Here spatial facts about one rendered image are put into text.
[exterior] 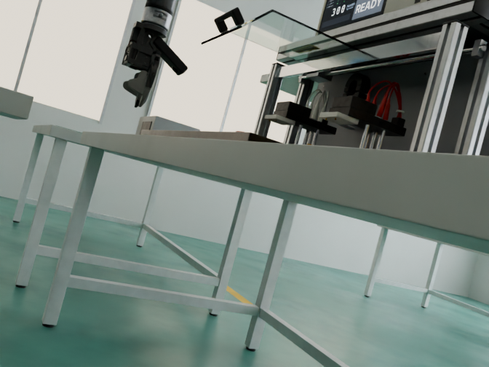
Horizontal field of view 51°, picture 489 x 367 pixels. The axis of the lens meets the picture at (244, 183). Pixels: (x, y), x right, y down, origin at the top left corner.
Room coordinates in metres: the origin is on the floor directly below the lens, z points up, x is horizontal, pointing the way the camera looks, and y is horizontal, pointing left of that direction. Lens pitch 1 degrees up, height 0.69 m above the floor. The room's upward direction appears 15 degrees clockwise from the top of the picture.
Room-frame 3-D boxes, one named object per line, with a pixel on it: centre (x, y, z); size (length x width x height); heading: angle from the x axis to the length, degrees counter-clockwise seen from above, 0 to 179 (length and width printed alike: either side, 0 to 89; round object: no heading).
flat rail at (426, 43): (1.13, -0.14, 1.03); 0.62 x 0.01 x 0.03; 25
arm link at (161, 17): (1.34, 0.34, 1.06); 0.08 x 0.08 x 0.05
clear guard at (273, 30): (1.19, -0.01, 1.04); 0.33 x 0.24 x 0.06; 115
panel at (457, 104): (1.20, -0.28, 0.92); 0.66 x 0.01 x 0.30; 25
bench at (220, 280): (3.32, 0.79, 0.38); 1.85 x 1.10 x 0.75; 25
